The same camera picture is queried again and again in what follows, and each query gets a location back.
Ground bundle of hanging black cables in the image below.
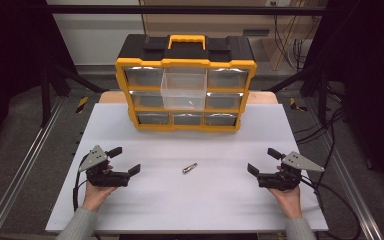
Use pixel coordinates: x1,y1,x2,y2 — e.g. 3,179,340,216
272,13,318,72

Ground yellow black drawer organizer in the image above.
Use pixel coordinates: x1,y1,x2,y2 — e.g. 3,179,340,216
114,33,258,133

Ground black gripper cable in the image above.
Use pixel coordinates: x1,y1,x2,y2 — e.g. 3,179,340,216
300,175,362,240
72,156,92,213

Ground small silver metal cylinder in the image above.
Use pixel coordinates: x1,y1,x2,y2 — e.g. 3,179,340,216
181,162,199,175

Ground open clear plastic drawer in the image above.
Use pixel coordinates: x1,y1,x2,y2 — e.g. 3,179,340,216
160,66,208,112

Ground yellow organizer carry handle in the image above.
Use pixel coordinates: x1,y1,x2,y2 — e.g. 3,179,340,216
167,34,207,51

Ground black floor cables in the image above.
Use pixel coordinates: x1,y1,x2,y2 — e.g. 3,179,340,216
293,83,351,146

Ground black curtain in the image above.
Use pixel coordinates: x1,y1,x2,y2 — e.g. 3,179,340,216
0,0,78,161
301,0,384,204

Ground person's left hand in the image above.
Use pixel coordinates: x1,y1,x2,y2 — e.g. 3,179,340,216
81,164,119,213

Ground black horizontal frame bar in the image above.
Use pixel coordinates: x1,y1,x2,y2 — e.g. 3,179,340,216
45,4,328,16

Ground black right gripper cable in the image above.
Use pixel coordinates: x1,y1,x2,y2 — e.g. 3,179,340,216
300,175,362,240

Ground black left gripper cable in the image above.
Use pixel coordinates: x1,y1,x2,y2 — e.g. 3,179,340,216
72,156,92,213

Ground group of closed clear drawers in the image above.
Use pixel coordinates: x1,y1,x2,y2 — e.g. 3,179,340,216
123,65,250,127

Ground person's right hand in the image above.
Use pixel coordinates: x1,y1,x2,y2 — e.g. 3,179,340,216
268,165,304,220

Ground yellow black hazard tape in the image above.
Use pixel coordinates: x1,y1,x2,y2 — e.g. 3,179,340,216
75,96,90,115
289,97,310,113

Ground black metal stand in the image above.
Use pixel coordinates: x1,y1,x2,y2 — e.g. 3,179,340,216
40,62,110,128
265,63,330,126

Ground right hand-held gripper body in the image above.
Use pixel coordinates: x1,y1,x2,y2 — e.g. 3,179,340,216
257,151,326,192

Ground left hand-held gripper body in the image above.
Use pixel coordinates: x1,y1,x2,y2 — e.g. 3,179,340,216
78,145,132,188

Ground aluminium frame rail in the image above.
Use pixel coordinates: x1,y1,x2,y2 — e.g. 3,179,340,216
0,95,66,240
308,99,384,240

